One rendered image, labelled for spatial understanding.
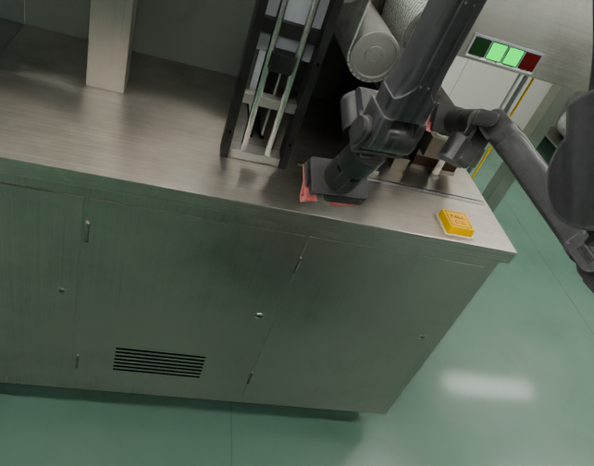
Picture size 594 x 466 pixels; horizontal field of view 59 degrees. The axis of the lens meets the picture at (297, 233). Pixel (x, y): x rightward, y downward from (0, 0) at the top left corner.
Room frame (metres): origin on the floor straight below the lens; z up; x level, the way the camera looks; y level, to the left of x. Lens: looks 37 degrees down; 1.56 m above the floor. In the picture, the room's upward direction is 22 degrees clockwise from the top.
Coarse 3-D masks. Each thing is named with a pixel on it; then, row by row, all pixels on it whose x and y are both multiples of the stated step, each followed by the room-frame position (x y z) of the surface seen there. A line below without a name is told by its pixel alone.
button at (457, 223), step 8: (440, 216) 1.15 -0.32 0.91; (448, 216) 1.13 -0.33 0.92; (456, 216) 1.15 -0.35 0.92; (464, 216) 1.17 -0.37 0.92; (448, 224) 1.11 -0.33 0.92; (456, 224) 1.12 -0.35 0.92; (464, 224) 1.13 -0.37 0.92; (448, 232) 1.10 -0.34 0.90; (456, 232) 1.11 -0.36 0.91; (464, 232) 1.11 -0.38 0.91; (472, 232) 1.12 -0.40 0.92
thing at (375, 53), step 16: (368, 16) 1.36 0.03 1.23; (368, 32) 1.26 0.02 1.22; (384, 32) 1.27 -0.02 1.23; (352, 48) 1.25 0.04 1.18; (368, 48) 1.27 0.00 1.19; (384, 48) 1.28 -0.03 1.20; (352, 64) 1.25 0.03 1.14; (368, 64) 1.27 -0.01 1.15; (384, 64) 1.28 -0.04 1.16; (368, 80) 1.27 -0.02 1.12
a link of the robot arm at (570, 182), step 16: (592, 0) 0.48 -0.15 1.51; (592, 48) 0.46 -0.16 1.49; (592, 64) 0.44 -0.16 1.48; (592, 80) 0.43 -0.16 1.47; (592, 96) 0.39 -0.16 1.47; (576, 112) 0.39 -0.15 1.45; (592, 112) 0.38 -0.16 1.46; (576, 128) 0.39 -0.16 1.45; (592, 128) 0.38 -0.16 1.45; (560, 144) 0.39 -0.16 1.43; (576, 144) 0.38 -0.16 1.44; (592, 144) 0.37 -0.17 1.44; (560, 160) 0.38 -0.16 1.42; (576, 160) 0.37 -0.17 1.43; (592, 160) 0.36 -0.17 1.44; (560, 176) 0.38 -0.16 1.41; (576, 176) 0.36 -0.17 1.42; (592, 176) 0.36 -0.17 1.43; (560, 192) 0.37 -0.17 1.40; (576, 192) 0.36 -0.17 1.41; (592, 192) 0.35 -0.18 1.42; (560, 208) 0.36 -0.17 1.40; (576, 208) 0.35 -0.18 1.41; (592, 208) 0.34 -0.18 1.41; (576, 224) 0.34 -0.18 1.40; (592, 224) 0.33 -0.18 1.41
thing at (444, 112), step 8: (440, 104) 1.19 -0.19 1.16; (448, 104) 1.19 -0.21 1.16; (440, 112) 1.18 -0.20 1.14; (448, 112) 1.19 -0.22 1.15; (456, 112) 1.15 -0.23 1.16; (440, 120) 1.17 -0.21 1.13; (448, 120) 1.16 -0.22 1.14; (432, 128) 1.16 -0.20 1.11; (440, 128) 1.17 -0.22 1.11; (448, 128) 1.16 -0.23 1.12; (456, 128) 1.13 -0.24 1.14
